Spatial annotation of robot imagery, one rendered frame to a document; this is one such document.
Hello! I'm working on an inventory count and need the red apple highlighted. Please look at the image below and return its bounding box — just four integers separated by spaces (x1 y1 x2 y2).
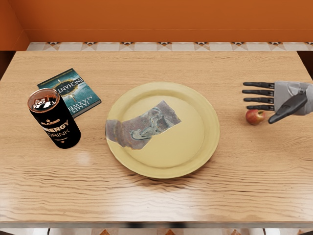
245 109 266 126

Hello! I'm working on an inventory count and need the teal book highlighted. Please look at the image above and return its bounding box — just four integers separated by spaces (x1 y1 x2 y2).
37 68 102 119

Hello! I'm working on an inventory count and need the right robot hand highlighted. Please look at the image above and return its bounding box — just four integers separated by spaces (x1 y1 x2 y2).
242 81 313 124

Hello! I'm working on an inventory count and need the black drink can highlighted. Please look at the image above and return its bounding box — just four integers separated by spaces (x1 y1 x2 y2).
27 88 82 149

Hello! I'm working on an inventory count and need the yellow patterned plate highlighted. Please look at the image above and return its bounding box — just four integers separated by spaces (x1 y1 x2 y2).
105 81 221 179

